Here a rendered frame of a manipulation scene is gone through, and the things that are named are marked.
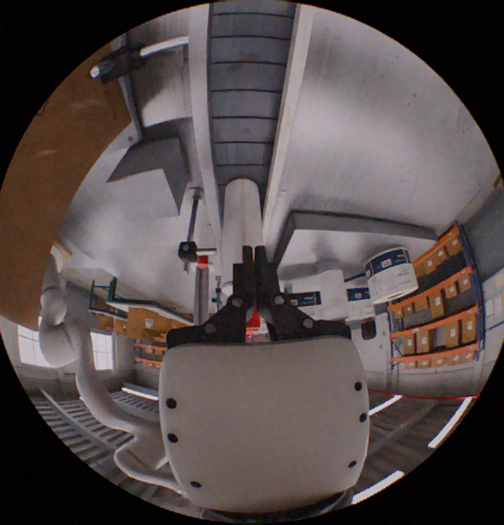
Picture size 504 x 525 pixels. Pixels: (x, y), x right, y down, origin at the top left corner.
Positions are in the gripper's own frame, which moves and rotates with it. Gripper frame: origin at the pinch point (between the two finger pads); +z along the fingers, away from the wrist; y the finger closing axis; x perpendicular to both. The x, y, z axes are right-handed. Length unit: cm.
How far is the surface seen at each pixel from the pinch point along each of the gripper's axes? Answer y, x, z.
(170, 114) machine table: -11.1, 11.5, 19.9
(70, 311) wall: -538, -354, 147
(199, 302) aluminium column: -15, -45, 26
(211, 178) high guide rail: -3.6, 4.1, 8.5
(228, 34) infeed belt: -2.6, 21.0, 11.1
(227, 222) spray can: -2.5, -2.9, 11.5
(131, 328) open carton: -128, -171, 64
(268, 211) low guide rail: 3.5, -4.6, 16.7
